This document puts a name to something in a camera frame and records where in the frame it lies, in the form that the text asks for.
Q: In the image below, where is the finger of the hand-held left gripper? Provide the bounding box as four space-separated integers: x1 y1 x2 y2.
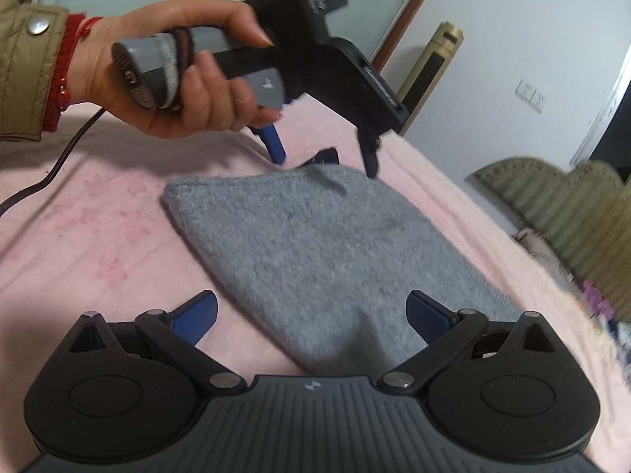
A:
249 122 287 164
356 127 381 179

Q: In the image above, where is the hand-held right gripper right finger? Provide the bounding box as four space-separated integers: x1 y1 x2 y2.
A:
377 290 568 397

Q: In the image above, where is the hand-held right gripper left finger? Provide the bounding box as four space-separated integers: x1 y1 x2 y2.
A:
66 290 247 397

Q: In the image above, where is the grey sweater with navy sleeves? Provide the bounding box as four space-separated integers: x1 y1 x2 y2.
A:
162 147 523 378

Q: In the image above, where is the person's left forearm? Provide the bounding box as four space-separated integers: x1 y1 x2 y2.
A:
0 0 104 143

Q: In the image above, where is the person's left hand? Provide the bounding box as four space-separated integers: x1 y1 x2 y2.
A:
76 0 282 140

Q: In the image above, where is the gold tower fan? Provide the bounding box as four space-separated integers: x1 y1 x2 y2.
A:
394 20 465 138

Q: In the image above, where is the pink blanket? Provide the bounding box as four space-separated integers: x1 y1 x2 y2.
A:
0 93 631 473

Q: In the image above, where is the purple cloth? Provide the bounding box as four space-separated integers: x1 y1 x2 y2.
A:
577 278 617 321

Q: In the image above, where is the olive padded headboard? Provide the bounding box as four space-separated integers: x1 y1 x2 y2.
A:
470 156 631 306

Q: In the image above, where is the brown wooden door frame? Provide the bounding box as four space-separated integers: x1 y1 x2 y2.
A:
382 0 452 62

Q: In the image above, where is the black cable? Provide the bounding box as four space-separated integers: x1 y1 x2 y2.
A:
0 107 106 218

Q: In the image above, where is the red string bracelet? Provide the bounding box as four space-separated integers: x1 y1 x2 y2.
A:
79 16 105 40

